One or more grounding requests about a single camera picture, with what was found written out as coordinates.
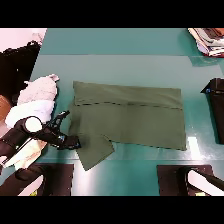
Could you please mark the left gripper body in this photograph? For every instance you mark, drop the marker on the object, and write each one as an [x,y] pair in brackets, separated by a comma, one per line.
[63,140]

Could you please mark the dark green T-shirt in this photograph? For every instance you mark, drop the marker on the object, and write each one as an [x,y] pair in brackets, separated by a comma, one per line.
[133,120]

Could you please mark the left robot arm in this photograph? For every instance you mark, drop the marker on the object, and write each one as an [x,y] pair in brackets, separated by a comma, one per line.
[20,133]

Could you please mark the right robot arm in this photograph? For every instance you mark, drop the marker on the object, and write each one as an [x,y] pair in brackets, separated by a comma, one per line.
[218,110]

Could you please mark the cream garment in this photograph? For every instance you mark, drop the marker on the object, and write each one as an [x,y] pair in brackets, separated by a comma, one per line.
[28,151]

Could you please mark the black garment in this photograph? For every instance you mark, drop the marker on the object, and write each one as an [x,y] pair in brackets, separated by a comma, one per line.
[16,70]

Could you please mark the stack of folded clothes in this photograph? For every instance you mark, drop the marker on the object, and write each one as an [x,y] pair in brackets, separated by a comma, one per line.
[210,40]

